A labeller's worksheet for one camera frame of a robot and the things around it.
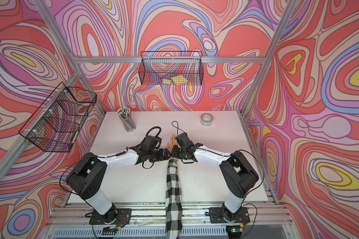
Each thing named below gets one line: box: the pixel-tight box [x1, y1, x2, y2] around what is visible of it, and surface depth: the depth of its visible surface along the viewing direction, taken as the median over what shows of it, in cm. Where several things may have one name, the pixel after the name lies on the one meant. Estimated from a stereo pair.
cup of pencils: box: [117, 106, 137, 132], surface depth 100 cm
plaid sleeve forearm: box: [165, 158, 183, 239], surface depth 75 cm
